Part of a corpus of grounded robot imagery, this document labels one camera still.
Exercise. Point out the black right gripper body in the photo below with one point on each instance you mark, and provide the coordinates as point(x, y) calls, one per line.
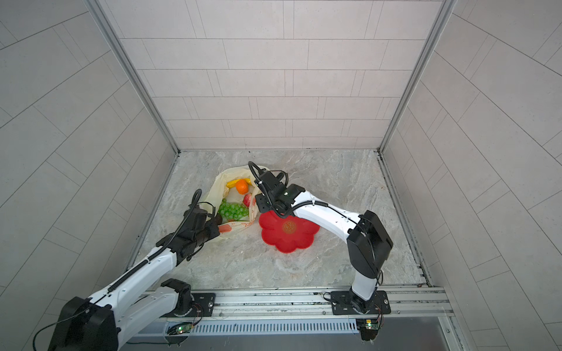
point(268, 202)

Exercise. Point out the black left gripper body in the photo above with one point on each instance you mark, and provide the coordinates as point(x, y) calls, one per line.
point(211, 231)

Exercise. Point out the cream plastic fruit-print bag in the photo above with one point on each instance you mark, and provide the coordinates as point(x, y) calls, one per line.
point(219, 191)

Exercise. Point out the red flower-shaped plastic plate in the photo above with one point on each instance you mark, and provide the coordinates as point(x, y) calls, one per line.
point(287, 235)

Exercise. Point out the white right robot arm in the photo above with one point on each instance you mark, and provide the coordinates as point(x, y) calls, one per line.
point(367, 241)

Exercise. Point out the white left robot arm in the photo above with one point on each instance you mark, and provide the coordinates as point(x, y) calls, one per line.
point(110, 317)

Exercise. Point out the orange tangerine fruit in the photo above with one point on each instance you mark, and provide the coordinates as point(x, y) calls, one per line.
point(242, 188)

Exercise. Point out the green grape bunch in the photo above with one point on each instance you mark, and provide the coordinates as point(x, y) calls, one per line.
point(233, 212)

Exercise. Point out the yellow banana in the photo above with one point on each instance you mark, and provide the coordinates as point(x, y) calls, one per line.
point(234, 183)

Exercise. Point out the left green circuit board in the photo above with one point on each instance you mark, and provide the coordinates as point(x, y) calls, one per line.
point(180, 329)

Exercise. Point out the green circuit board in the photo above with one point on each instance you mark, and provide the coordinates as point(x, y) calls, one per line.
point(180, 329)
point(368, 329)

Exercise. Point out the right green circuit board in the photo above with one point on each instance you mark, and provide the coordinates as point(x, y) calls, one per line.
point(368, 329)

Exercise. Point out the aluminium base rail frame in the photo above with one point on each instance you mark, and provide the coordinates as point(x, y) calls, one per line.
point(298, 311)

